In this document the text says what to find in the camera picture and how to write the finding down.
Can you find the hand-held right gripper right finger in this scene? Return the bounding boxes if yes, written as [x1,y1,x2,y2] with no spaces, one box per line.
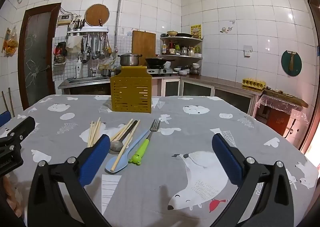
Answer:
[211,133,294,227]

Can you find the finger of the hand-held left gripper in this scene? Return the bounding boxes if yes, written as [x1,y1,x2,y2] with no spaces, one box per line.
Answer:
[7,116,36,143]

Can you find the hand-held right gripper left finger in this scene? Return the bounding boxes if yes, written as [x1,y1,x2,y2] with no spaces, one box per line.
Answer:
[27,134,112,227]

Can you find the metal spoon with black handle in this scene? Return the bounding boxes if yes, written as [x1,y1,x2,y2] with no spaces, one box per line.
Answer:
[109,120,139,153]

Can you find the bunch of wooden chopsticks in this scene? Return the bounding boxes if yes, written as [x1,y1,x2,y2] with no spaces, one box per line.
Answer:
[87,117,102,148]

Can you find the blue silicone spoon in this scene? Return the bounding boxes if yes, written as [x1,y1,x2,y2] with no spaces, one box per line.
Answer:
[105,129,150,174]

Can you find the long wooden chopstick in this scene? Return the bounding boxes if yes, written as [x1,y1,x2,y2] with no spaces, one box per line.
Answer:
[110,118,132,141]
[111,120,141,171]
[112,120,134,142]

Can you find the fork with green frog handle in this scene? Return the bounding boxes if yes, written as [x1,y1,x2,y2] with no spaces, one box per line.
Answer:
[128,118,161,165]

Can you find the yellow slotted utensil holder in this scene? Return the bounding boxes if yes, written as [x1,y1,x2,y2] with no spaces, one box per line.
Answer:
[110,66,152,113]

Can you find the person's left hand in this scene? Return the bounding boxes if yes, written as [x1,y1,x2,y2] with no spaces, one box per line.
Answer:
[1,176,24,219]

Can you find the blue chair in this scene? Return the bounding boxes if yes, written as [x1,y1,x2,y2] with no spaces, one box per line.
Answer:
[0,110,12,127]

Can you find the wooden stick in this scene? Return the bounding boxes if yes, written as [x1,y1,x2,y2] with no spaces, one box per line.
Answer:
[1,91,9,113]
[8,87,15,117]

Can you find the red cabinet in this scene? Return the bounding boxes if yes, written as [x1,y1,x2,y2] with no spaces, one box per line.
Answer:
[265,109,290,137]

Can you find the grey animal print tablecloth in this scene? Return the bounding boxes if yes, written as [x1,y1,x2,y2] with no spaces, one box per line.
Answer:
[0,94,319,227]

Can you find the brown door with frosted glass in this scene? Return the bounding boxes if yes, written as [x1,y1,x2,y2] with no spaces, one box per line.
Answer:
[17,3,62,111]

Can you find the stainless steel sink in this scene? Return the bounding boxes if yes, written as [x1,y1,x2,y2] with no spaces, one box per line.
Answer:
[58,77,112,90]

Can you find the kitchen counter cabinet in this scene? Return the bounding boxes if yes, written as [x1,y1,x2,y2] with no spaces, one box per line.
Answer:
[58,74,263,115]

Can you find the white soap bottle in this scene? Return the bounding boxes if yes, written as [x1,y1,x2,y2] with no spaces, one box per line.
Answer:
[76,56,83,79]

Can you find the yellow egg carton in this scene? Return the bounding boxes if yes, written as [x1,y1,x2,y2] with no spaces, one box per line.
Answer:
[242,78,266,90]

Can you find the hanging plastic bag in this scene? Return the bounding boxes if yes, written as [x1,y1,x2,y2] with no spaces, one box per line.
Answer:
[2,27,19,57]

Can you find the thick wooden chopping block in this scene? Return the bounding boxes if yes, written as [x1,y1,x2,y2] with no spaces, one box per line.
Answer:
[262,89,309,108]

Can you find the metal faucet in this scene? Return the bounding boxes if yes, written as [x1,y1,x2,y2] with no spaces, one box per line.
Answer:
[87,60,97,78]

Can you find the white hanging cloth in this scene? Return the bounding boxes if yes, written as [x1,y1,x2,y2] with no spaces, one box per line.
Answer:
[66,37,82,53]

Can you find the stack of white bowls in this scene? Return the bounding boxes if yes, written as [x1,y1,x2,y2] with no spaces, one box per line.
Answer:
[173,67,192,77]

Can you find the stainless steel pot with lid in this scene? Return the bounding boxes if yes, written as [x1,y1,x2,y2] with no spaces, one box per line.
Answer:
[118,52,142,67]

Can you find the row of hanging metal ladles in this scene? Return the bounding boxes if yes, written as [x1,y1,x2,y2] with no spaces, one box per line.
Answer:
[80,34,113,63]

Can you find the stainless steel gas stove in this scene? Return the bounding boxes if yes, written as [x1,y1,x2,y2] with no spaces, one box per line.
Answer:
[146,65,174,77]

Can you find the green round board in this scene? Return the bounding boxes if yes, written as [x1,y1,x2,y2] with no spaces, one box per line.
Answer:
[281,50,302,77]

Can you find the black wok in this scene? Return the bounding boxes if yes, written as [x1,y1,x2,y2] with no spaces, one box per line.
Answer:
[145,57,168,66]

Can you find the metal cutlery caddy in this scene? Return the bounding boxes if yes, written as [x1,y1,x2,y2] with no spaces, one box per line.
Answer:
[74,15,85,30]

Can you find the row of condiment bottles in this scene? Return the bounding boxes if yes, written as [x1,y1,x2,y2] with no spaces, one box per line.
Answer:
[161,41,202,56]

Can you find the rectangular wooden cutting board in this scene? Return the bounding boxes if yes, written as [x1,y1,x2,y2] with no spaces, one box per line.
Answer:
[132,30,156,60]

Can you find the metal corner shelf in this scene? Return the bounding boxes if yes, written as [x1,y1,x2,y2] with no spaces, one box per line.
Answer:
[160,35,203,60]

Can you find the round wooden board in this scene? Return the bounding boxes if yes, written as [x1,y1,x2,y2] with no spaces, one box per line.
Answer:
[84,4,110,27]

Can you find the grey metal pipe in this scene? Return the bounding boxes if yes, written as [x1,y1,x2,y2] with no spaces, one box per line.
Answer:
[17,0,127,53]

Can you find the wire wall basket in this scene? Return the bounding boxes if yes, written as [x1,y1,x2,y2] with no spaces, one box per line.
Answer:
[53,42,67,66]

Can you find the metal wall utensil rack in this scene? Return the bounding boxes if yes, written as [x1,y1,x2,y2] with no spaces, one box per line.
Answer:
[67,28,110,37]

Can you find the yellow wall box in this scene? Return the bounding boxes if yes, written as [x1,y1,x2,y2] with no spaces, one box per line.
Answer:
[57,15,72,26]

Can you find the wall stickers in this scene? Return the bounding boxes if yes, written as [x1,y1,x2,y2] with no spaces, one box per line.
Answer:
[220,20,236,33]

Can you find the yellow wall poster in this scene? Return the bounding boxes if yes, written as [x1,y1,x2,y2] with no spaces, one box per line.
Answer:
[190,24,202,39]

